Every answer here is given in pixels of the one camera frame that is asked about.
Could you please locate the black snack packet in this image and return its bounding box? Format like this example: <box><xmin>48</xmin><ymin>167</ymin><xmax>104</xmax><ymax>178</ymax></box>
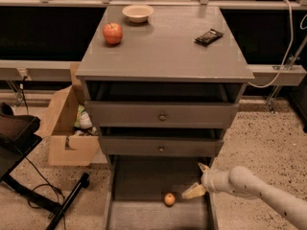
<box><xmin>195</xmin><ymin>29</ymin><xmax>224</xmax><ymax>47</ymax></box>

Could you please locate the grey wooden drawer cabinet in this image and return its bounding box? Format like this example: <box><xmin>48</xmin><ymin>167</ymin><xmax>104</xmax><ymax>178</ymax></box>
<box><xmin>75</xmin><ymin>5</ymin><xmax>255</xmax><ymax>170</ymax></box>

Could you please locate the cardboard box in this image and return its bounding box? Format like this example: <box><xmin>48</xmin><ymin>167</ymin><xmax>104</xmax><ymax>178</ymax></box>
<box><xmin>36</xmin><ymin>63</ymin><xmax>100</xmax><ymax>166</ymax></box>

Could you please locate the metal railing frame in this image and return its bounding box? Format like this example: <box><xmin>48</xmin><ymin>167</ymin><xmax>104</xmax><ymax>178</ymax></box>
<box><xmin>0</xmin><ymin>0</ymin><xmax>307</xmax><ymax>113</ymax></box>

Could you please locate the small orange fruit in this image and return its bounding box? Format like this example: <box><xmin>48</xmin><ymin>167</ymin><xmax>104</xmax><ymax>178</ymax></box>
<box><xmin>163</xmin><ymin>193</ymin><xmax>176</xmax><ymax>207</ymax></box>

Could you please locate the grey drawer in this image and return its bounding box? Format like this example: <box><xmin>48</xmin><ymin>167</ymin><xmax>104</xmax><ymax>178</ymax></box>
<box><xmin>104</xmin><ymin>156</ymin><xmax>218</xmax><ymax>230</ymax></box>
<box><xmin>86</xmin><ymin>81</ymin><xmax>238</xmax><ymax>128</ymax></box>
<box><xmin>100</xmin><ymin>127</ymin><xmax>224</xmax><ymax>157</ymax></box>

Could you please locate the grey middle drawer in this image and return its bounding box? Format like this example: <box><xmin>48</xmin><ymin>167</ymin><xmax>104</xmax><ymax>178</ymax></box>
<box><xmin>100</xmin><ymin>127</ymin><xmax>224</xmax><ymax>157</ymax></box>

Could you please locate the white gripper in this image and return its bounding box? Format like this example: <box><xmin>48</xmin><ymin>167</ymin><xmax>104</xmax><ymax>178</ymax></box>
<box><xmin>181</xmin><ymin>162</ymin><xmax>231</xmax><ymax>199</ymax></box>

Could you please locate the white green plush toy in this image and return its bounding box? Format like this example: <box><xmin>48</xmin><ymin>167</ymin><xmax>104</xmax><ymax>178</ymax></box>
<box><xmin>74</xmin><ymin>105</ymin><xmax>92</xmax><ymax>129</ymax></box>

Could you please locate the grey bottom drawer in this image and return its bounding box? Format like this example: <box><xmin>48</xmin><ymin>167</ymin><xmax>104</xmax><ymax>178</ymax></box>
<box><xmin>104</xmin><ymin>156</ymin><xmax>218</xmax><ymax>230</ymax></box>

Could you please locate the black floor cable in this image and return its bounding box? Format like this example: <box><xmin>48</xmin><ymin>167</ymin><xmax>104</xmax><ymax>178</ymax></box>
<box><xmin>18</xmin><ymin>150</ymin><xmax>67</xmax><ymax>230</ymax></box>

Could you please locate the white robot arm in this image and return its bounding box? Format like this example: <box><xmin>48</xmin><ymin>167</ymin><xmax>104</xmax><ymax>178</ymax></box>
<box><xmin>181</xmin><ymin>162</ymin><xmax>307</xmax><ymax>230</ymax></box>

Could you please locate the red apple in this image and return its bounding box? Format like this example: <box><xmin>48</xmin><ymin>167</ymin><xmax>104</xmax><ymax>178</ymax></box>
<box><xmin>103</xmin><ymin>23</ymin><xmax>123</xmax><ymax>45</ymax></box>

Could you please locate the grey top drawer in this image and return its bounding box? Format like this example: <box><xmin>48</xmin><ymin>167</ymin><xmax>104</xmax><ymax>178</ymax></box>
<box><xmin>86</xmin><ymin>81</ymin><xmax>238</xmax><ymax>128</ymax></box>

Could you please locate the white hanging cable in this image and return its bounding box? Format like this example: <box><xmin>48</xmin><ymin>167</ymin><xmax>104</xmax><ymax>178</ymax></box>
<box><xmin>248</xmin><ymin>0</ymin><xmax>295</xmax><ymax>89</ymax></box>

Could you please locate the black stand with legs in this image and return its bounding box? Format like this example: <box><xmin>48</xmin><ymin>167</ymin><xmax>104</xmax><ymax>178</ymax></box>
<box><xmin>0</xmin><ymin>103</ymin><xmax>89</xmax><ymax>230</ymax></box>

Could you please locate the beige bowl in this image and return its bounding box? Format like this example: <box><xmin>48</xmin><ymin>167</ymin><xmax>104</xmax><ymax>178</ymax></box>
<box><xmin>122</xmin><ymin>5</ymin><xmax>154</xmax><ymax>24</ymax></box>

